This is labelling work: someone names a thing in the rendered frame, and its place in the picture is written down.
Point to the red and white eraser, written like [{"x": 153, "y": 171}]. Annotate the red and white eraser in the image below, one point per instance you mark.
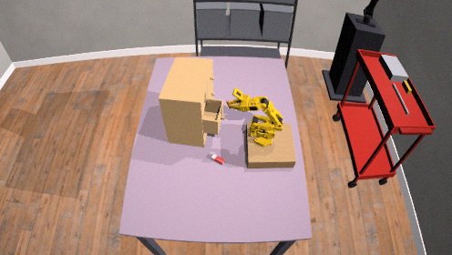
[{"x": 218, "y": 159}]

